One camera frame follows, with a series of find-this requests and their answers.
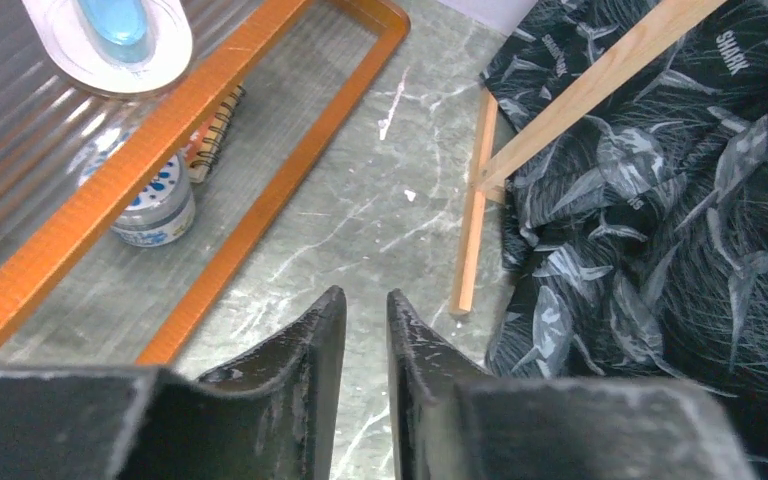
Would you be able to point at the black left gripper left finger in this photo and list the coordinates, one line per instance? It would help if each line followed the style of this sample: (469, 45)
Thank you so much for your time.
(268, 413)

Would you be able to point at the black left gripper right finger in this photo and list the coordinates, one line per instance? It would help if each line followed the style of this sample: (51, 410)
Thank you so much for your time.
(453, 420)

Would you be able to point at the dark shark print shorts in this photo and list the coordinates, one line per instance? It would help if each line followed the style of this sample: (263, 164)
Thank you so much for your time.
(639, 237)

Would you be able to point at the white blue round jar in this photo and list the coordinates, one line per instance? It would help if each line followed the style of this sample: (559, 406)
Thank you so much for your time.
(163, 210)

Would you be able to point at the orange wooden shelf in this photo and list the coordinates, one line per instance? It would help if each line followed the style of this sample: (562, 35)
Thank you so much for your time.
(70, 289)

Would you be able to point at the white blue packaged item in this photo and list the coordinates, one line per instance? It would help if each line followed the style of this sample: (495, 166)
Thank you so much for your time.
(117, 47)

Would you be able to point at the wooden clothes rack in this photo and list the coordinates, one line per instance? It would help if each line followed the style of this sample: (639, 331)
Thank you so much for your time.
(652, 35)

